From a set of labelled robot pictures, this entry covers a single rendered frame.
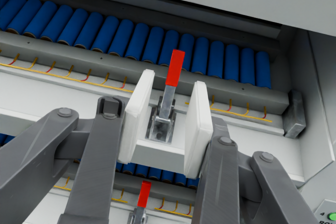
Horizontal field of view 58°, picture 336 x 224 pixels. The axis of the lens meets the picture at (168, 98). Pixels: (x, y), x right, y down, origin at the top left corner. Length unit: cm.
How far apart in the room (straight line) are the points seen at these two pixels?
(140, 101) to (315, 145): 23
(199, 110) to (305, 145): 22
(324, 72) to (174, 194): 26
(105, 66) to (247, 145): 18
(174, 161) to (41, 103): 15
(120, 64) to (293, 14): 18
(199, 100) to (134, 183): 31
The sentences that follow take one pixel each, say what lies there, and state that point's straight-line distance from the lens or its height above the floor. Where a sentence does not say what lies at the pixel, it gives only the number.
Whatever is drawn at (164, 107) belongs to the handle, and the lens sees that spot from 30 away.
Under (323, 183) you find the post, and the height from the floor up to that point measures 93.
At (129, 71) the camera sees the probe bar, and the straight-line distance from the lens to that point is 34.
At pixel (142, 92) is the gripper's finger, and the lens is 16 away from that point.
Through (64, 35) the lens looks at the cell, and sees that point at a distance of 39.
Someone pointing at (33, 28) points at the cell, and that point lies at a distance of 40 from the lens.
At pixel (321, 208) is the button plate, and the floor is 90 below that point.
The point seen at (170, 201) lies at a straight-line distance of 48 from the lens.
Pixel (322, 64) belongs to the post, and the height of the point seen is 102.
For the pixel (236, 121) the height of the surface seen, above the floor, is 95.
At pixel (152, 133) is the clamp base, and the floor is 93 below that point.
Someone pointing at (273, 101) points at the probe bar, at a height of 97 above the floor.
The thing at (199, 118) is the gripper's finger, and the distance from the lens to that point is 15.
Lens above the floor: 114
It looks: 32 degrees down
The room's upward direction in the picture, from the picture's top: 14 degrees clockwise
